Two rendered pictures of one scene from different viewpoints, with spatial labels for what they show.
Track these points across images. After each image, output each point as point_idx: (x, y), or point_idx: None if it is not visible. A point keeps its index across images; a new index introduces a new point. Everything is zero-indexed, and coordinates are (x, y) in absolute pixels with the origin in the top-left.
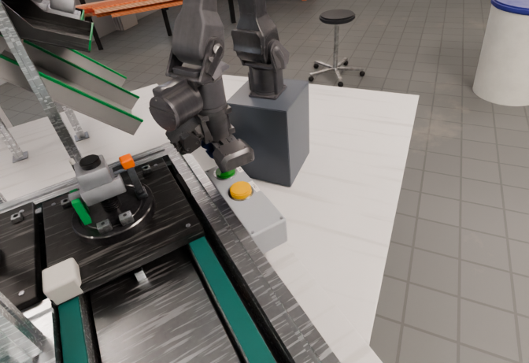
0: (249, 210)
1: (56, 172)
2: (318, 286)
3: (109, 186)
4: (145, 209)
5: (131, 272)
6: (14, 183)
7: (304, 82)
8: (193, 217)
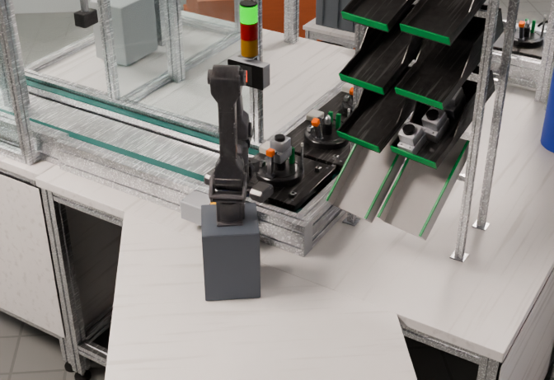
0: (204, 199)
1: None
2: (157, 222)
3: None
4: (258, 171)
5: None
6: (441, 210)
7: (204, 234)
8: None
